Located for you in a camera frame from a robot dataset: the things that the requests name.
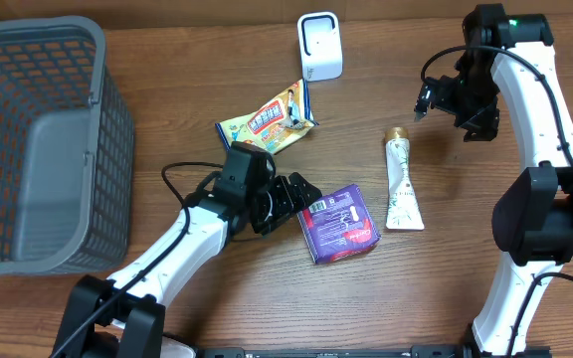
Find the red purple pad package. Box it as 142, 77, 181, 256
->
297, 184, 381, 265

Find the yellow snack bag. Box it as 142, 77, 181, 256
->
215, 80, 318, 154

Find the white tube gold cap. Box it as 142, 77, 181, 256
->
384, 127, 425, 231

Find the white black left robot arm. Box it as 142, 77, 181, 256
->
52, 142, 321, 357

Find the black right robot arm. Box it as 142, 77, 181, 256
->
414, 3, 573, 357

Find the white barcode scanner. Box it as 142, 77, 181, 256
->
296, 11, 343, 82

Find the grey plastic shopping basket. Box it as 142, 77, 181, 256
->
0, 16, 135, 275

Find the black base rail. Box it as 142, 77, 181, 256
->
186, 345, 554, 358

